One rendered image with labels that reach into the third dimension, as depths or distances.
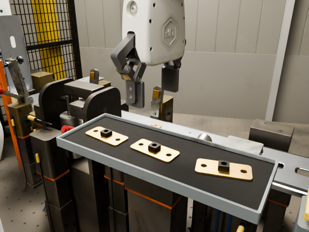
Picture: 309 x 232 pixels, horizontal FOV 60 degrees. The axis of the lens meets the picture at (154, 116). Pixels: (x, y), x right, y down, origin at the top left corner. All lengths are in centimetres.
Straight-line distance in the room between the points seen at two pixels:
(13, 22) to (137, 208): 105
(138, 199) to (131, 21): 30
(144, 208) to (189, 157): 13
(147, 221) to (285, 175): 38
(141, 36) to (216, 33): 254
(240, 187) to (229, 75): 258
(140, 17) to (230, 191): 26
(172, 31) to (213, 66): 253
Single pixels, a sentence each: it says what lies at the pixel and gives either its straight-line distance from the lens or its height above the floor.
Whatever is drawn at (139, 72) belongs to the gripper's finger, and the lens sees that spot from 37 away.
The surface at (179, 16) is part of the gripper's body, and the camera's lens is 41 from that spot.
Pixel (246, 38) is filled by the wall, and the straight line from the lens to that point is 290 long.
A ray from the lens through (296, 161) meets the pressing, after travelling 83.
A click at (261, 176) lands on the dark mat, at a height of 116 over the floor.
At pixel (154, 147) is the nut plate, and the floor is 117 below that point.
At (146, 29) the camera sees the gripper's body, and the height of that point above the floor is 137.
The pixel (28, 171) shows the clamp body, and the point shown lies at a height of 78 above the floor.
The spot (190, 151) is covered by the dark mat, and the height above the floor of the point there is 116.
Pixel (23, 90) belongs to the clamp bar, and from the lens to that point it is 107.
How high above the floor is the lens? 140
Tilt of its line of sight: 24 degrees down
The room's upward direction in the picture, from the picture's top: straight up
